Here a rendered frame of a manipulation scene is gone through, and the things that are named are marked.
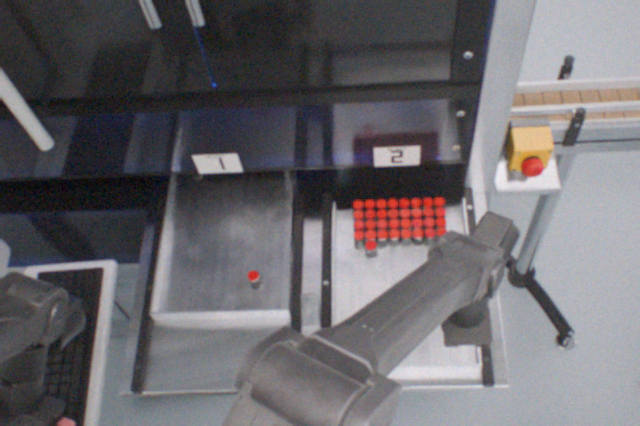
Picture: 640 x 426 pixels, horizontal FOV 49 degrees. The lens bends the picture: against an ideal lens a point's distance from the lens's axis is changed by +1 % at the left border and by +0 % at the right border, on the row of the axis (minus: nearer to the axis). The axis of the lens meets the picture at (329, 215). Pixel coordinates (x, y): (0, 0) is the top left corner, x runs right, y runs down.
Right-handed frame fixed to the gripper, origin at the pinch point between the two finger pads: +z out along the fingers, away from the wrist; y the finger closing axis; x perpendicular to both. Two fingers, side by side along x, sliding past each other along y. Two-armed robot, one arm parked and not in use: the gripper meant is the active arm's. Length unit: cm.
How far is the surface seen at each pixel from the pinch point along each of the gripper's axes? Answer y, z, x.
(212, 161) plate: 36, 6, 43
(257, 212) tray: 33, 21, 38
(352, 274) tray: 18.6, 21.1, 18.2
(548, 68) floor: 142, 116, -50
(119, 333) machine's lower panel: 33, 94, 95
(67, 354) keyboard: 5, 24, 74
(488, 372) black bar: -1.4, 19.3, -5.5
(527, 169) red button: 33.8, 10.2, -15.0
